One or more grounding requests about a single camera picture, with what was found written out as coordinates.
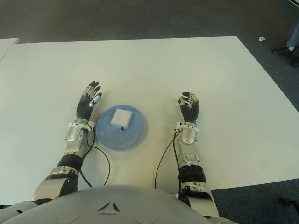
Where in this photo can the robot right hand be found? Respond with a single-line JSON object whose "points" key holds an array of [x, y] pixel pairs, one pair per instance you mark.
{"points": [[190, 112]]}

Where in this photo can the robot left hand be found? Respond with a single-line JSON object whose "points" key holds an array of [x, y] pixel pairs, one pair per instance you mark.
{"points": [[84, 109]]}

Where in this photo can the white charger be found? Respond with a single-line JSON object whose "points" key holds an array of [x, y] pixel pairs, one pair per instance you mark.
{"points": [[121, 117]]}

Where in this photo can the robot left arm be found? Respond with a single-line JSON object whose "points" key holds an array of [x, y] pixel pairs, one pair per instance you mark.
{"points": [[74, 140]]}

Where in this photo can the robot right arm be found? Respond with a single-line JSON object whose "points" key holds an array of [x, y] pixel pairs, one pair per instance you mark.
{"points": [[189, 149]]}

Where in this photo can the blue plate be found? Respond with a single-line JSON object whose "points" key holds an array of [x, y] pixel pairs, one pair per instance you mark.
{"points": [[135, 137]]}

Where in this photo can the grey robot torso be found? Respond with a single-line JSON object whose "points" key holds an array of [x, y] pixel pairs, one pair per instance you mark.
{"points": [[105, 205]]}

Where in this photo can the white side table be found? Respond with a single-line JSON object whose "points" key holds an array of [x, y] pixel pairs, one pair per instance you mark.
{"points": [[5, 46]]}

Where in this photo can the small white floor object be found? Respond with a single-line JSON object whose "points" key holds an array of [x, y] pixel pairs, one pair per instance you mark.
{"points": [[262, 39]]}

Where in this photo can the dark shoe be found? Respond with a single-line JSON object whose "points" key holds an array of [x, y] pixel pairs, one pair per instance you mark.
{"points": [[282, 51]]}

